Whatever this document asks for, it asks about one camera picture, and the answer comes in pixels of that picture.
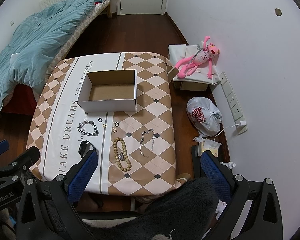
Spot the wooden bead bracelet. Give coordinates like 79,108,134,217
112,136,132,172

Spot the silver chain bracelet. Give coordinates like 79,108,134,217
77,120,100,138

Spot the white wall power strip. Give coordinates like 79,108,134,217
219,72,248,135

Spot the bed with patterned mattress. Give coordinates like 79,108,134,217
0,0,116,116

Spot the white cloth covered box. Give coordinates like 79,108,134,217
168,43,221,90

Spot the white plastic bag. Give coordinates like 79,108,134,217
186,96,222,137

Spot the tissue pack on floor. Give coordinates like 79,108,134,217
193,136,222,158

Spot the white charger with cable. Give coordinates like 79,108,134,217
213,121,247,141

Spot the open cardboard box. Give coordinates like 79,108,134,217
77,69,137,113

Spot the checkered printed tablecloth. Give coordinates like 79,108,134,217
27,52,181,196

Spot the crystal link bracelet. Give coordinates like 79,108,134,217
139,128,156,158

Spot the pink panther plush toy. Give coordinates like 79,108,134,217
175,36,220,80

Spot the blue duvet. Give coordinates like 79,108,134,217
0,0,113,113

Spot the black fuzzy cushion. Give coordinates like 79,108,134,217
106,178,219,239

